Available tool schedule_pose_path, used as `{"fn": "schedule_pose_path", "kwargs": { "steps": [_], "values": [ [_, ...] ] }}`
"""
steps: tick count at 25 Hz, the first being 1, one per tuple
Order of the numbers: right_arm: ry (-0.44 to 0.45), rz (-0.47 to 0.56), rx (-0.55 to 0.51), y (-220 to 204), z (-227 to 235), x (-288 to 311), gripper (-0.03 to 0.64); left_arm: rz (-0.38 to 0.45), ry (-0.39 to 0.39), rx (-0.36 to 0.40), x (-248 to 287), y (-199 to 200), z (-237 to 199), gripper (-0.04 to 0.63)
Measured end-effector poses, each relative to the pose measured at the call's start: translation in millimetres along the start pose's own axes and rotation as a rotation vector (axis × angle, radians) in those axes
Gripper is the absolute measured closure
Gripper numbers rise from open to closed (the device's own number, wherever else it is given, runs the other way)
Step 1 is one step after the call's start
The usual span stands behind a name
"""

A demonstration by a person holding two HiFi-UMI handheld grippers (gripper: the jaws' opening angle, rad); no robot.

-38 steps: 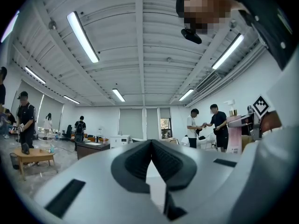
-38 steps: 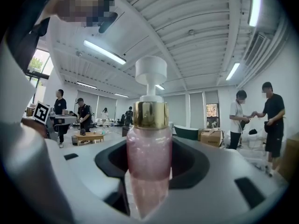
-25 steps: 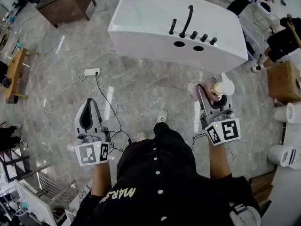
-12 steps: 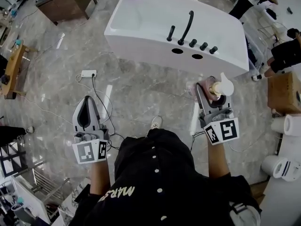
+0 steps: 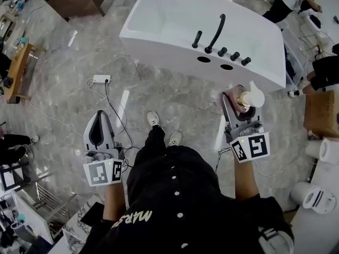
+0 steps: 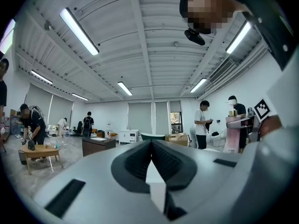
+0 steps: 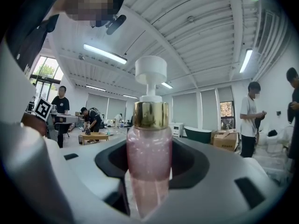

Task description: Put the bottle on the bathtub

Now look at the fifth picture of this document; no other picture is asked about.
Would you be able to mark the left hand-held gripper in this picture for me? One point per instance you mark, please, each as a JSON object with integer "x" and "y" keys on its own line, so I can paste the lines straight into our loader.
{"x": 99, "y": 172}

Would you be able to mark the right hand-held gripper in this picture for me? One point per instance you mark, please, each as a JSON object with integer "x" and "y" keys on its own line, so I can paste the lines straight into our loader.
{"x": 254, "y": 147}

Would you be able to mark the pink pump bottle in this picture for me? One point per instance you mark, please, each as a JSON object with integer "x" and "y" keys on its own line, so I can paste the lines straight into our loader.
{"x": 255, "y": 96}

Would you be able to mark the white bathtub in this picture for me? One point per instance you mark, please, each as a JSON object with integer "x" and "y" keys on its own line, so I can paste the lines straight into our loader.
{"x": 169, "y": 22}

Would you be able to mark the person's left forearm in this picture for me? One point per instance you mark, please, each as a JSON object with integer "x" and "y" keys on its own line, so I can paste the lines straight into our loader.
{"x": 114, "y": 200}

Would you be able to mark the person's right forearm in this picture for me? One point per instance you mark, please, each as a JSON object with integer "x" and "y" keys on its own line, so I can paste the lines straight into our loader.
{"x": 245, "y": 179}

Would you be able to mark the black faucet knob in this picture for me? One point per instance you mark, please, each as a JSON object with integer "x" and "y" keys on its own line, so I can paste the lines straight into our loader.
{"x": 246, "y": 61}
{"x": 235, "y": 56}
{"x": 222, "y": 52}

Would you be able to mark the person's black trousers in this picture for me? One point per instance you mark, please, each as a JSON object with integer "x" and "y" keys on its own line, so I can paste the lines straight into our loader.
{"x": 152, "y": 147}

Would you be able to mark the person's left white shoe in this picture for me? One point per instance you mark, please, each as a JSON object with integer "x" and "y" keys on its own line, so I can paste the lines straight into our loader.
{"x": 153, "y": 118}

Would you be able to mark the person's white shoe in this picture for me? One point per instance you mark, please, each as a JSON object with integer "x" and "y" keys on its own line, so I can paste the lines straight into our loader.
{"x": 175, "y": 137}
{"x": 153, "y": 118}

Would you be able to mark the white power strip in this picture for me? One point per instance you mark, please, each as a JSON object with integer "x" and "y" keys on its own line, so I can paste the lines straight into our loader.
{"x": 100, "y": 79}

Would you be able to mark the person's right white shoe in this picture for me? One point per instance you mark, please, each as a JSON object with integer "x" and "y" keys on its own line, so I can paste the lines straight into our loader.
{"x": 175, "y": 137}

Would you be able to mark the clear plastic storage bin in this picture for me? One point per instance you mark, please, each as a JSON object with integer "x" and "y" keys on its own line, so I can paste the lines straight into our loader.
{"x": 292, "y": 49}

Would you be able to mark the black hand shower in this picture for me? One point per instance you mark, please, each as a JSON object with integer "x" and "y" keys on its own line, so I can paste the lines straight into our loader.
{"x": 197, "y": 40}

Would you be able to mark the large white paper roll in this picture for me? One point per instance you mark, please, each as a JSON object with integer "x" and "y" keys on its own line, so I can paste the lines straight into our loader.
{"x": 329, "y": 151}

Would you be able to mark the white vanity unit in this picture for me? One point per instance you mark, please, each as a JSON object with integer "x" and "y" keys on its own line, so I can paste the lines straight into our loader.
{"x": 31, "y": 216}

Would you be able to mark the light wooden table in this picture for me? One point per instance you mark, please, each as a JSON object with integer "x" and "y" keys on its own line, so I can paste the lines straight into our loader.
{"x": 18, "y": 70}

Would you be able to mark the small black box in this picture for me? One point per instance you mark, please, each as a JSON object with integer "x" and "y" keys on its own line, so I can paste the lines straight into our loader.
{"x": 8, "y": 81}

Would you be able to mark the person's black buttoned shirt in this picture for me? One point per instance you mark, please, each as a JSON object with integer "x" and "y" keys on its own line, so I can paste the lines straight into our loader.
{"x": 185, "y": 208}

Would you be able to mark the teal cup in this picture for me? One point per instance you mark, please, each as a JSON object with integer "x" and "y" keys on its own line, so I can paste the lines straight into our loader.
{"x": 23, "y": 40}

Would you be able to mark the white round basin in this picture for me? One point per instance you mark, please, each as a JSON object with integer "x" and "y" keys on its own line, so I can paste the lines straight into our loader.
{"x": 6, "y": 33}

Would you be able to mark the black metal frame stand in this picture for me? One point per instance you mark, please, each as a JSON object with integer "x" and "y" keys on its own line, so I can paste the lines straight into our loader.
{"x": 8, "y": 180}

